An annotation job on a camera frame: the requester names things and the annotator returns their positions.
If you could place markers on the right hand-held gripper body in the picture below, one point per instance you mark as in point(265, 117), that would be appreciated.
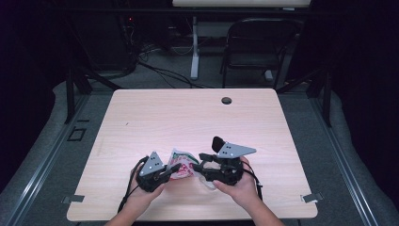
point(232, 166)

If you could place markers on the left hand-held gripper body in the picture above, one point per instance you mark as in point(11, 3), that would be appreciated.
point(152, 175)

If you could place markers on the red and white seasoning packet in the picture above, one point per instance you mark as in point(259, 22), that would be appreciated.
point(185, 163)

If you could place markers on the person's left hand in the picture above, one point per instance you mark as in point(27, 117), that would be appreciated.
point(141, 196)

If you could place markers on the person's right hand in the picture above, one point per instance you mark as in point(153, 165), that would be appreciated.
point(240, 193)

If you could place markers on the grey table edge clip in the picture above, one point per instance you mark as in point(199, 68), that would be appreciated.
point(312, 197)
point(73, 199)

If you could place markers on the black tape strip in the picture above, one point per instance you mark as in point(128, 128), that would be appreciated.
point(83, 120)

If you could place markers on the black metal stand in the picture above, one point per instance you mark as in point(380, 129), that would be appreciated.
point(326, 97)
point(70, 94)

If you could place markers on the black folding chair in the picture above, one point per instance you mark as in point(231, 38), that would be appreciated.
point(257, 47)

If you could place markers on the dark equipment cabinet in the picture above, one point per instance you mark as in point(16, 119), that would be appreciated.
point(103, 40)

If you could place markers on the white desk top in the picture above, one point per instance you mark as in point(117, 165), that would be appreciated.
point(241, 3)

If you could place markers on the aluminium floor rail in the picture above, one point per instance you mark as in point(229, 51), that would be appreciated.
point(47, 160)
point(342, 163)

